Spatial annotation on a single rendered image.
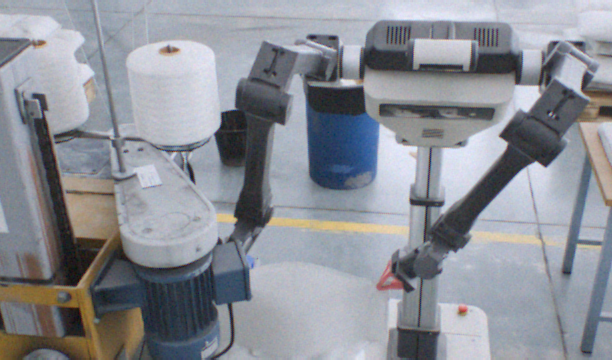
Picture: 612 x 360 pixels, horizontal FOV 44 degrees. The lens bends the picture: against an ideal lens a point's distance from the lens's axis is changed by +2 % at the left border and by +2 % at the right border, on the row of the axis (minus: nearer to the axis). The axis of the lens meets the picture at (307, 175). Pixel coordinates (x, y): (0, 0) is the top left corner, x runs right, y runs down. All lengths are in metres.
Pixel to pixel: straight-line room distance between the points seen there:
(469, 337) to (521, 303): 0.66
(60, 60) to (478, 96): 1.02
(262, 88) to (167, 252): 0.36
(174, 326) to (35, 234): 0.32
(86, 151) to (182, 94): 0.55
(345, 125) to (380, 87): 2.01
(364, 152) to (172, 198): 2.69
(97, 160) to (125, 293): 0.44
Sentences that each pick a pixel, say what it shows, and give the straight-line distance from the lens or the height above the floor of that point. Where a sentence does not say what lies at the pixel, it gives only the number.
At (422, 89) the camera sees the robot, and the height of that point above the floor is 1.40.
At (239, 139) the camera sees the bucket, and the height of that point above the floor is 0.20.
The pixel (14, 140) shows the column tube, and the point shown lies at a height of 1.63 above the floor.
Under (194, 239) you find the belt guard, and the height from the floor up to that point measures 1.41.
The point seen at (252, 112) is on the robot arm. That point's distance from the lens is 1.49.
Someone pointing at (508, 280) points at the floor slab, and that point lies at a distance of 3.62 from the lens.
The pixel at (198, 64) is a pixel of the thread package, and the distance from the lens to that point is 1.38.
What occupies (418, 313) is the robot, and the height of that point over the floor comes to 0.50.
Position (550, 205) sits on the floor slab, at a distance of 4.21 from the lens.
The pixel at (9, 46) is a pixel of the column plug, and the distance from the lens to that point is 1.33.
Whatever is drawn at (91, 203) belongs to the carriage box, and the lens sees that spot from 1.67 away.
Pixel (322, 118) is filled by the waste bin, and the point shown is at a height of 0.44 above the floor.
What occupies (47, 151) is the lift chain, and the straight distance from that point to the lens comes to 1.35.
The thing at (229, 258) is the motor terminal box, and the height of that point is 1.30.
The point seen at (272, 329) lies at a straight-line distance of 1.89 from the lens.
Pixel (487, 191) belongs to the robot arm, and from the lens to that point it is 1.60.
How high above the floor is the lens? 2.19
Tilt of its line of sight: 30 degrees down
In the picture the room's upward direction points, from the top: 1 degrees counter-clockwise
